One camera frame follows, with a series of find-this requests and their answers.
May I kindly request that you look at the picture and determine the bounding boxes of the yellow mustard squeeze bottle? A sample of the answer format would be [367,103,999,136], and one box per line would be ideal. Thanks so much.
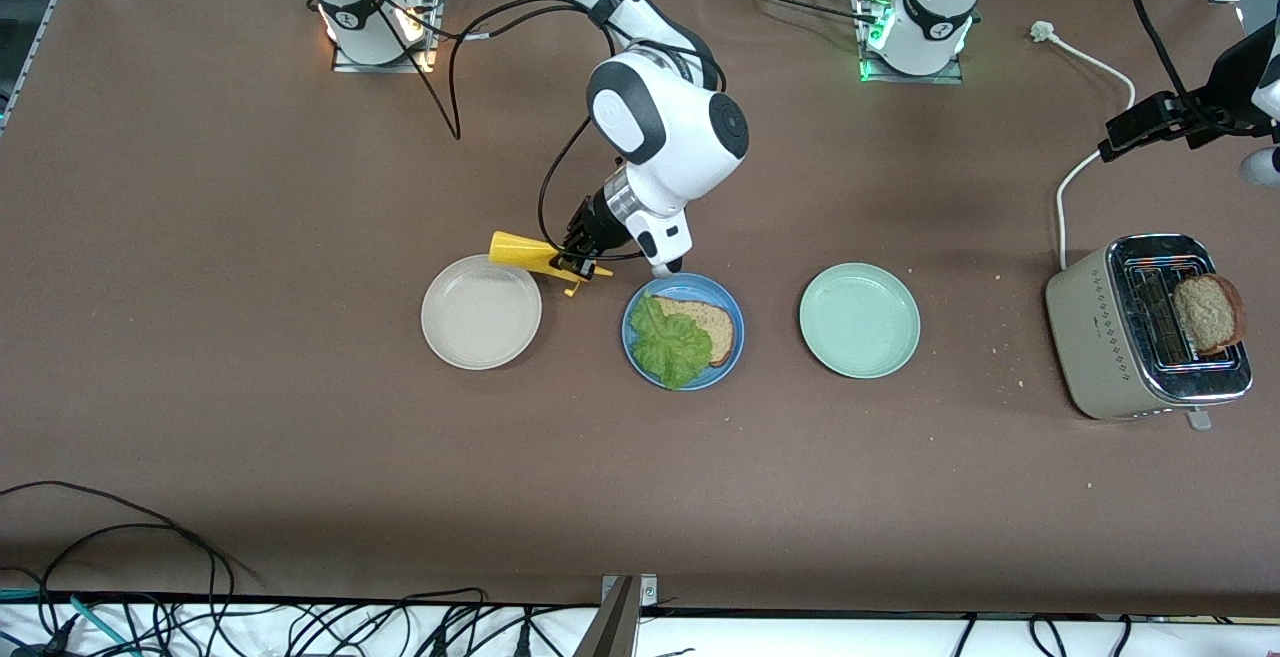
[487,230,614,298]

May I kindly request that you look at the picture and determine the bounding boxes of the green lettuce leaf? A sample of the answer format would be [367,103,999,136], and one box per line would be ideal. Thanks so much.
[628,292,714,390]

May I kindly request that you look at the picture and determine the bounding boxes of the brown bread slice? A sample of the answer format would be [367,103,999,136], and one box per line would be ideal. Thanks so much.
[655,297,738,368]
[1172,274,1248,356]

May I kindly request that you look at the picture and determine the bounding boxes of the beige plate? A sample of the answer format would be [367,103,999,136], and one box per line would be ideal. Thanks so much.
[420,254,543,371]

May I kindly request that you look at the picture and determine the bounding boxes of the blue plate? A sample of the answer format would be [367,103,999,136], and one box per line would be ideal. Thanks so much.
[621,272,746,392]

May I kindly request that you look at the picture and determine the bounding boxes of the pale green plate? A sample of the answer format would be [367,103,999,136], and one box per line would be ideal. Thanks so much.
[798,262,922,380]

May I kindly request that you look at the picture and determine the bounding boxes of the beige chrome toaster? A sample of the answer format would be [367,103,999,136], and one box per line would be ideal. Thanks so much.
[1044,233,1254,431]

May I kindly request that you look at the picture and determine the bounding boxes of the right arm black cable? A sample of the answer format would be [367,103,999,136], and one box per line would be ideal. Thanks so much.
[330,0,723,263]

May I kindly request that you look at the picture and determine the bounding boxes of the white toaster power cable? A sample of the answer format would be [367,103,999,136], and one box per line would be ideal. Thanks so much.
[1030,21,1138,273]

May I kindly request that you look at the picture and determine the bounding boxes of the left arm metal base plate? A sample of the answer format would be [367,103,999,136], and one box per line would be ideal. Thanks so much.
[857,0,966,86]

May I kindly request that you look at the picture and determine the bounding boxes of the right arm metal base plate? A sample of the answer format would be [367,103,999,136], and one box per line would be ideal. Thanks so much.
[330,0,446,74]

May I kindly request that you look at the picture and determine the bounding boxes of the metal frame bracket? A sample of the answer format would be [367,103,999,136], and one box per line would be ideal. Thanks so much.
[573,574,659,657]

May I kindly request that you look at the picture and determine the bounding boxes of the teal cable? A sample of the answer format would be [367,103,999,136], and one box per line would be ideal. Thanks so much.
[0,591,136,657]

